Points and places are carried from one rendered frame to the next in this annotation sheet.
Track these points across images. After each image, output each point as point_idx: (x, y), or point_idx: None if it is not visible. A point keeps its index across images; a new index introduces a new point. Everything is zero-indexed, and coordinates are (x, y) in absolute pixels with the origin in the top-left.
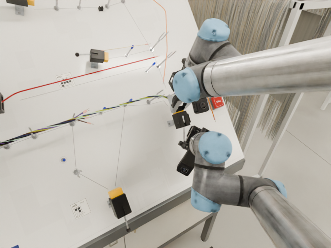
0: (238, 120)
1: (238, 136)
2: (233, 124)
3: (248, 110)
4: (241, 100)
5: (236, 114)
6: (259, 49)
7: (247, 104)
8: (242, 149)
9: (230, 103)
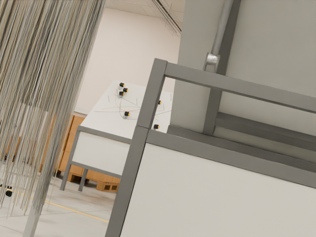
0: (57, 127)
1: (59, 155)
2: (55, 138)
3: (71, 100)
4: (55, 91)
5: (58, 118)
6: (99, 3)
7: (74, 89)
8: (48, 178)
9: (51, 104)
